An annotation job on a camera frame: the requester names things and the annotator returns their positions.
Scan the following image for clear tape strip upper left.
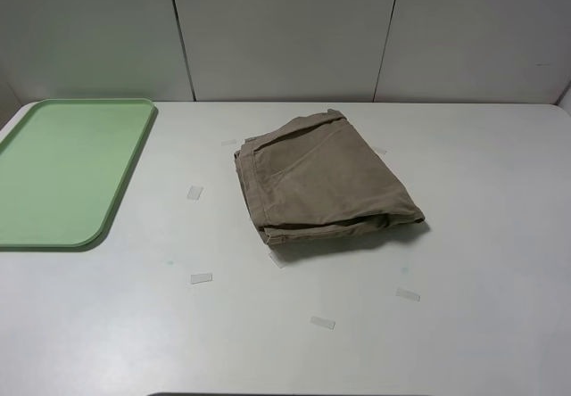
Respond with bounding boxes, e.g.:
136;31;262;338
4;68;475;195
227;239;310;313
186;186;203;201

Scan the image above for clear tape strip bottom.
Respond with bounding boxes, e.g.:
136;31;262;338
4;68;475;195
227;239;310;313
310;316;335;330

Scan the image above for khaki jeans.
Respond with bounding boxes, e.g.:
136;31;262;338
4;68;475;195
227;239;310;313
234;109;426;245

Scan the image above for green plastic tray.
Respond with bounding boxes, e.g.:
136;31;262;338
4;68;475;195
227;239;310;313
1;99;156;251

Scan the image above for clear tape strip right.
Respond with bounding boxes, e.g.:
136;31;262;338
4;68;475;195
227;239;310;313
396;287;420;301

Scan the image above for clear tape strip under jeans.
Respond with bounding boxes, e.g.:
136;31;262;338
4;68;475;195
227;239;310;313
269;251;288;268

